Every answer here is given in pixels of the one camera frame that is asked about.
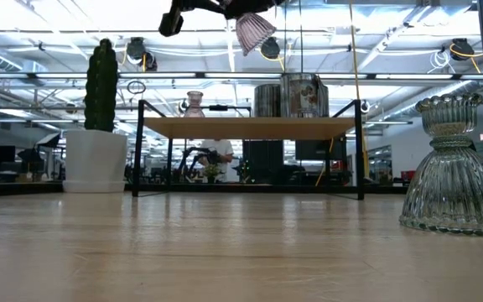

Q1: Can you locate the wooden shelf riser black frame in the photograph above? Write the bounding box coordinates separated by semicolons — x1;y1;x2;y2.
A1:
131;98;367;201

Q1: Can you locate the black ceiling cable reel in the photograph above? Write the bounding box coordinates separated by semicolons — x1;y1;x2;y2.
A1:
450;37;470;62
125;36;147;61
262;36;282;60
143;50;158;73

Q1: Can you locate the white coiled ceiling cable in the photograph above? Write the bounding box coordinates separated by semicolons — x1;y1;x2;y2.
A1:
428;49;453;75

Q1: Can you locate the pink ribbed glass candle holder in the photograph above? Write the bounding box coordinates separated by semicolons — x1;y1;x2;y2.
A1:
183;90;206;119
235;12;278;57

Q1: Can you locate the yellow hanging cable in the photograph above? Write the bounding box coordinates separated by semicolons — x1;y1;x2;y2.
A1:
347;0;371;182

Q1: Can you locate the black background camera rig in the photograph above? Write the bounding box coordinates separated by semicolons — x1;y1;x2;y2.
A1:
184;103;253;119

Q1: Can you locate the long ceiling light rail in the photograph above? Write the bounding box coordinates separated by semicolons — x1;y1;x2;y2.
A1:
0;71;483;81

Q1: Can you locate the black background cabinet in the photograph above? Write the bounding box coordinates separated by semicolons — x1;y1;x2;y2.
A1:
242;139;285;185

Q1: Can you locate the small green potted plant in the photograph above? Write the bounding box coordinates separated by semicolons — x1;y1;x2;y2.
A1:
202;164;221;184

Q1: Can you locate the dark tilted panel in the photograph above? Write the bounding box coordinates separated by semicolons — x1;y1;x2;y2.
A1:
35;133;63;149

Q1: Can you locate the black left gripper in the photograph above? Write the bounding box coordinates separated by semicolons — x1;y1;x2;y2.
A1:
158;0;287;38

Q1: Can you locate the black hanging cable loop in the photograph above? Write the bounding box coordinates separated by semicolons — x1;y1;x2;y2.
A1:
126;80;148;96

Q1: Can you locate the green artificial cactus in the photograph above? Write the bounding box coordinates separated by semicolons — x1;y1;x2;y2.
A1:
83;38;120;133

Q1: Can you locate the white plant pot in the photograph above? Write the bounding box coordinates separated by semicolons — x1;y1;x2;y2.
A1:
62;128;128;195

